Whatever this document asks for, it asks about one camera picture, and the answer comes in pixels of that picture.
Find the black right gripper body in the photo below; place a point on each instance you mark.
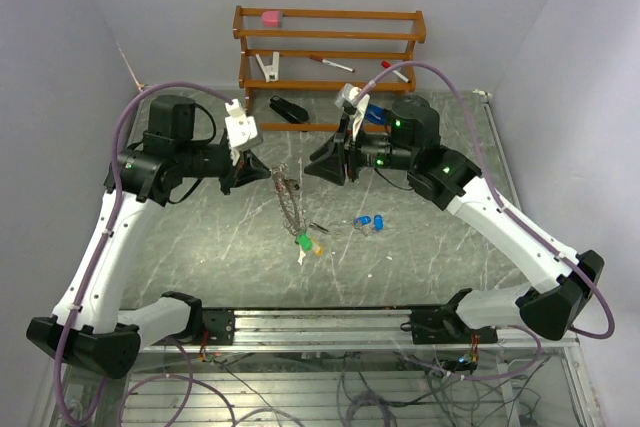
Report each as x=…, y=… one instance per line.
x=353, y=149

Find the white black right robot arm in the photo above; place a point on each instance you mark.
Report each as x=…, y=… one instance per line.
x=559, y=280

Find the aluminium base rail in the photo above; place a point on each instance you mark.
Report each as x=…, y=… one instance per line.
x=242, y=331

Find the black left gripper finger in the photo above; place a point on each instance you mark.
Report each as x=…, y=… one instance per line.
x=245, y=178
x=252, y=165

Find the pink eraser block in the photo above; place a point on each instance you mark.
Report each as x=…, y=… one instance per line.
x=271, y=19

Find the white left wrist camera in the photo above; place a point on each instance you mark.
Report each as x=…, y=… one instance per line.
x=242, y=130

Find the black stapler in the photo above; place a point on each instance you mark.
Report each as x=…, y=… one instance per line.
x=289, y=111

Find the brown wooden shelf rack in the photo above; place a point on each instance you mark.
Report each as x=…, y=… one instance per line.
x=360, y=39

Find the blue stapler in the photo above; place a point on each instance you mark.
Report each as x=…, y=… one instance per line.
x=379, y=116

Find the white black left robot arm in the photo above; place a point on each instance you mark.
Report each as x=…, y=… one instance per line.
x=167, y=155

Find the green key tag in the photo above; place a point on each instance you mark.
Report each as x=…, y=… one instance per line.
x=304, y=242

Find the white plastic clip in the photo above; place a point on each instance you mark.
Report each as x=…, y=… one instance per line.
x=269, y=71

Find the red white marker pen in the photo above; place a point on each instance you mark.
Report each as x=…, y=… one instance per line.
x=331, y=63

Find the red capped white marker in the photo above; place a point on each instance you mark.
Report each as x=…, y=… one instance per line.
x=385, y=64

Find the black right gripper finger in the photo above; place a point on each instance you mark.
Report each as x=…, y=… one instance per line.
x=332, y=173
x=332, y=152

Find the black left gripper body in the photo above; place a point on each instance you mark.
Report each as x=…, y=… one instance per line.
x=228, y=171

